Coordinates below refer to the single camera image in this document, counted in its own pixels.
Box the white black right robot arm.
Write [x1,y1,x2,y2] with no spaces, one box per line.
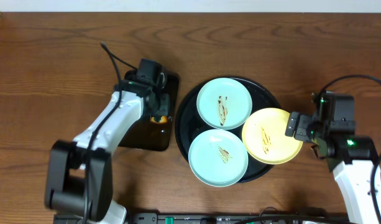
[285,92,381,223]

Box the black rectangular water tray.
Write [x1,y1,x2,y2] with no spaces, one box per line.
[119,68,180,151]

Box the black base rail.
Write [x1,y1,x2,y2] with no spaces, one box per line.
[52,212,349,224]

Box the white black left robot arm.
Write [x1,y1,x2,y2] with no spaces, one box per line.
[44,76,179,223]

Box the black round tray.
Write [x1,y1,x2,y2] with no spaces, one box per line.
[175,76,281,183]

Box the light blue plate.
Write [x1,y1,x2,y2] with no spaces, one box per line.
[188,129,249,187]
[196,78,252,129]

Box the yellow plate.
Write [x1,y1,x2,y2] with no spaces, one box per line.
[242,108,303,165]

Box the green yellow sponge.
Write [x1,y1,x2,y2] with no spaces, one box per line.
[150,116,168,124]

